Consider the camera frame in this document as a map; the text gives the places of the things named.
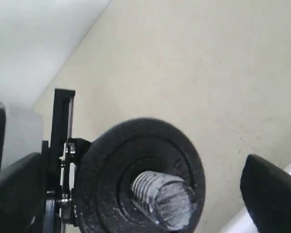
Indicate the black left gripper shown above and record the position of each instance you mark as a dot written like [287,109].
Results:
[68,178]

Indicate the white plastic tray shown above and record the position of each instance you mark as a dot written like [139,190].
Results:
[257,206]

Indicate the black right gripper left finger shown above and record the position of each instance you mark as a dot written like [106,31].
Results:
[23,187]

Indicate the black weight plate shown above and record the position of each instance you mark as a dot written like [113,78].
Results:
[116,158]

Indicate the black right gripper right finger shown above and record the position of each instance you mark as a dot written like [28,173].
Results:
[271,194]

